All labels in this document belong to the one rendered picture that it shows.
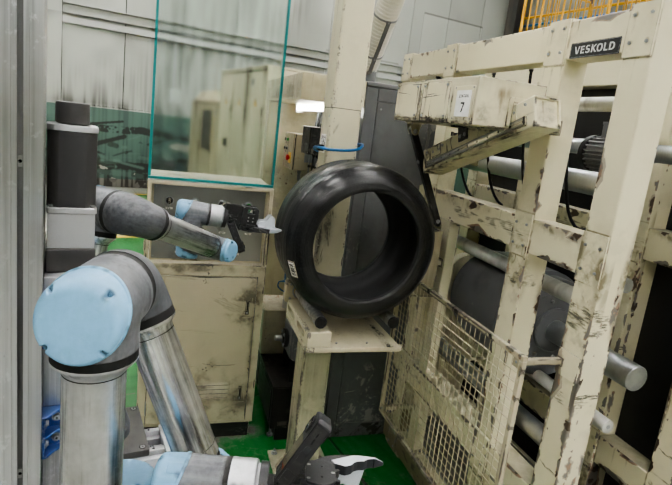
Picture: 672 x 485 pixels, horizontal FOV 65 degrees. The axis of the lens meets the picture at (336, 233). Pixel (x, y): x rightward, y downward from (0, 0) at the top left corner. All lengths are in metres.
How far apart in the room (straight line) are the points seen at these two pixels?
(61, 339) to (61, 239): 0.39
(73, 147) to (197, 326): 1.63
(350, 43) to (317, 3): 9.67
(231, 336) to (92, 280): 1.92
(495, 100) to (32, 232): 1.28
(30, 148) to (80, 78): 9.61
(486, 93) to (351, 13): 0.73
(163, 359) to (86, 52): 9.86
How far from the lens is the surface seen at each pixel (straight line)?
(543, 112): 1.70
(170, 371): 0.93
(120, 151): 10.63
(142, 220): 1.46
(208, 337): 2.62
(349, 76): 2.17
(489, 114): 1.71
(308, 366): 2.39
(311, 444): 0.84
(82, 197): 1.10
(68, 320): 0.76
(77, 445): 0.86
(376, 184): 1.84
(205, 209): 1.82
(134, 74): 10.69
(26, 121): 1.01
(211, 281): 2.52
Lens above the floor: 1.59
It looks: 11 degrees down
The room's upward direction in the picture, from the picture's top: 7 degrees clockwise
